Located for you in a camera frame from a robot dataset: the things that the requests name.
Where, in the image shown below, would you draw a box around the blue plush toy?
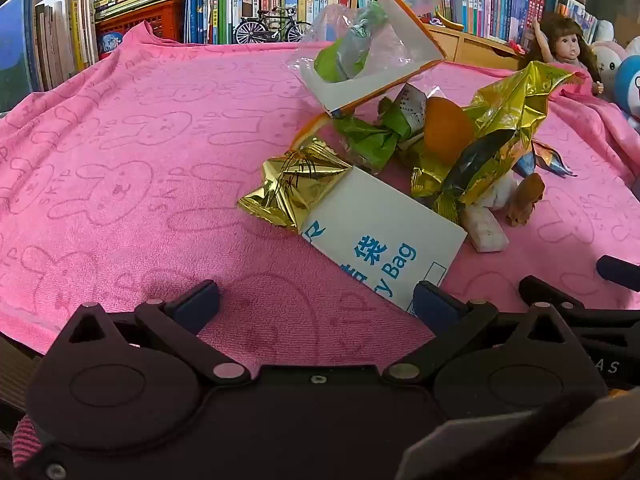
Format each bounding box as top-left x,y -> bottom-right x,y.
614,52 -> 640,133

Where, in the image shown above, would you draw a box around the doll with brown hair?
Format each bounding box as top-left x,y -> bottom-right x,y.
520,14 -> 606,96

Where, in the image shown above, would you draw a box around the white chunk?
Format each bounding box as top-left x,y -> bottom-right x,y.
460,175 -> 518,253

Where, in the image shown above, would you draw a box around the white pink plush toy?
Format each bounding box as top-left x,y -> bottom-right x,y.
590,40 -> 629,100

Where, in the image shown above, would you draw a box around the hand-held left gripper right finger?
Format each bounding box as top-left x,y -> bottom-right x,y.
382,281 -> 601,386

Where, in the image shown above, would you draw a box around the red plastic crate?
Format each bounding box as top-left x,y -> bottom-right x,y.
95,0 -> 187,45

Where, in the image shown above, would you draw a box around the model bicycle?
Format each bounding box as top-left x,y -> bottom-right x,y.
234,6 -> 312,45

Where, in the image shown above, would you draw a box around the green silver packet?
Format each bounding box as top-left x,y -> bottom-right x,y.
314,2 -> 388,83

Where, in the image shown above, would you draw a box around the pink rabbit print towel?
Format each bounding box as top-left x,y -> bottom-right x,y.
0,24 -> 640,361

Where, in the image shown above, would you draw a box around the green wrapper with white label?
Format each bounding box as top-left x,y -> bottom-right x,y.
332,85 -> 428,171

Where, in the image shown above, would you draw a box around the large orange peel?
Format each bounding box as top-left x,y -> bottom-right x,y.
424,96 -> 476,166

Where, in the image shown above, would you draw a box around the orange snack wrapper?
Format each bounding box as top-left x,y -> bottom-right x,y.
515,140 -> 577,178

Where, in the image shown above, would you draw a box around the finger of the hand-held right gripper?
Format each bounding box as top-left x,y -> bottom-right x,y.
596,255 -> 640,293
518,275 -> 640,333

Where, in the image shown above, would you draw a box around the brown dried scrap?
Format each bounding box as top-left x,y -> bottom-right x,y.
504,172 -> 546,227

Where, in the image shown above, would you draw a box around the row of large picture books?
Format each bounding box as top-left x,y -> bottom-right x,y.
0,0 -> 98,113

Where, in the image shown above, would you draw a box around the white paper bag blue print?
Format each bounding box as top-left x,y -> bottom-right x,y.
300,165 -> 468,316

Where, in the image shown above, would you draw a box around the small gold foil wrapper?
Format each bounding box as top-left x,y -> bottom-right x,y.
236,141 -> 353,233

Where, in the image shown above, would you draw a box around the large gold foil wrapper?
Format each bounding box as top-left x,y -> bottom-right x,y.
410,60 -> 576,226

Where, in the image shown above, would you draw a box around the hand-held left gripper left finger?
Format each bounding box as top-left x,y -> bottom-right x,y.
59,280 -> 251,386

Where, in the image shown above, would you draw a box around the magenta striped trousers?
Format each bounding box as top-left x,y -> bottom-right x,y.
10,414 -> 47,470

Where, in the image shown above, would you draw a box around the wooden drawer organizer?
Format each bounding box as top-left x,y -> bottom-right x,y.
425,22 -> 523,72

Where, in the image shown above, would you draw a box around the clear plastic bag with card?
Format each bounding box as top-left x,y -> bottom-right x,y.
294,0 -> 448,156

